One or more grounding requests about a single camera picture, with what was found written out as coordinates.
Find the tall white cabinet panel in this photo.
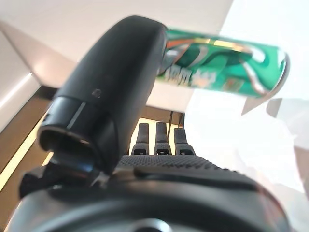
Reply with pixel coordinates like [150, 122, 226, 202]
[0, 0, 232, 114]

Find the green soda can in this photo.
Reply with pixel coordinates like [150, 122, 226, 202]
[154, 28, 290, 99]

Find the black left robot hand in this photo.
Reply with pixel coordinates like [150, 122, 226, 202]
[9, 15, 297, 232]

